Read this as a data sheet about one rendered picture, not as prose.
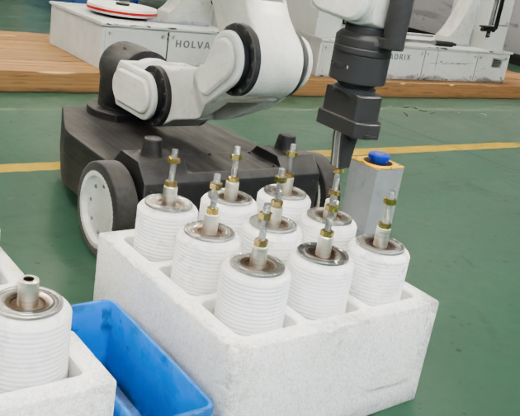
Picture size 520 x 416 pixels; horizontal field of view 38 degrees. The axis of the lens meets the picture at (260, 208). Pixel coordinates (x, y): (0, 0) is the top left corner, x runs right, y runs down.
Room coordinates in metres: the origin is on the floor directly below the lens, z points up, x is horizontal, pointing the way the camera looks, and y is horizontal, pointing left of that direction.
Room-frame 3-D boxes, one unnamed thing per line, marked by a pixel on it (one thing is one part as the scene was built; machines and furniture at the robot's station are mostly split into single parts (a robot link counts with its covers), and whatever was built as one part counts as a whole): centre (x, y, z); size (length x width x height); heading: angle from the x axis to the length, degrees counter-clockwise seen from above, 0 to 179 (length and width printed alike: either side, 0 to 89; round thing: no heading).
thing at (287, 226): (1.09, -0.02, 0.25); 0.08 x 0.08 x 0.01
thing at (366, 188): (1.33, -0.20, 0.16); 0.07 x 0.07 x 0.31; 40
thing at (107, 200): (1.43, 0.31, 0.10); 0.20 x 0.05 x 0.20; 38
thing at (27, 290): (0.72, 0.23, 0.26); 0.02 x 0.02 x 0.03
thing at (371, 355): (1.09, -0.02, 0.09); 0.39 x 0.39 x 0.18; 40
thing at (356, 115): (1.17, -0.12, 0.46); 0.13 x 0.10 x 0.12; 36
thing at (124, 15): (3.32, 0.73, 0.29); 0.30 x 0.30 x 0.06
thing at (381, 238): (1.08, -0.19, 0.26); 0.02 x 0.02 x 0.03
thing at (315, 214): (1.17, -0.11, 0.25); 0.08 x 0.08 x 0.01
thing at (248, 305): (0.92, -0.01, 0.16); 0.10 x 0.10 x 0.18
